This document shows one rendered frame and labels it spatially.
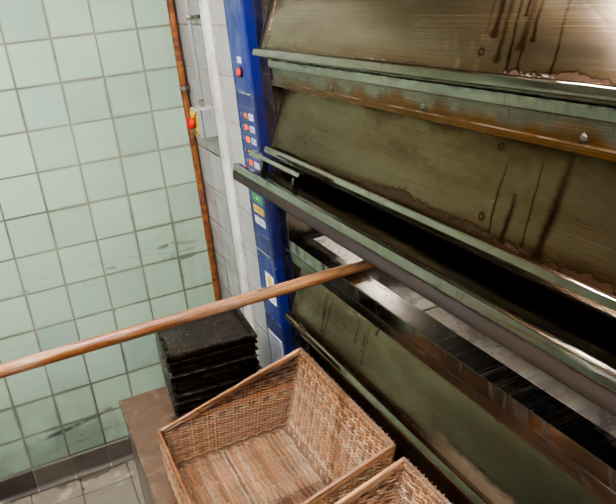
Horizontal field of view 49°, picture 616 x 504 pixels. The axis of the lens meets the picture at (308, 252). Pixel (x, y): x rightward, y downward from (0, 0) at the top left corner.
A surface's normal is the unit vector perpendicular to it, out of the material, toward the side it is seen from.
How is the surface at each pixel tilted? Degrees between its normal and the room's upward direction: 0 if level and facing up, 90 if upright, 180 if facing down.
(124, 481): 0
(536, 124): 90
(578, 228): 70
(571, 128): 90
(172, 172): 90
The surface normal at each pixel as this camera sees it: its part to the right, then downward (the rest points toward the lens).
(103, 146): 0.43, 0.29
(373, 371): -0.88, -0.09
